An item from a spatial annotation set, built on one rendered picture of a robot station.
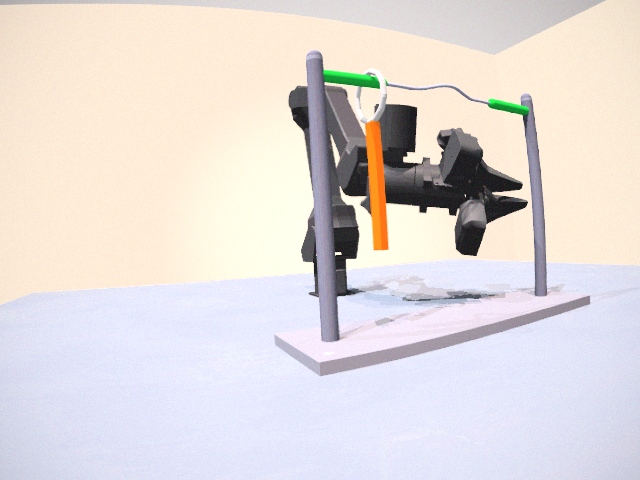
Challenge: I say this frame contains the orange handle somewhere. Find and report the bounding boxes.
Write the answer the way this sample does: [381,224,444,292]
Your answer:
[354,68,388,250]

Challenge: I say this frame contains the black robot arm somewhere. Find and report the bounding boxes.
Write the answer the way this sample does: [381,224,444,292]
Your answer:
[288,85,484,298]

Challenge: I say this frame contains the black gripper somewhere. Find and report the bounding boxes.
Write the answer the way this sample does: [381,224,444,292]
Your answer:
[412,157,528,256]

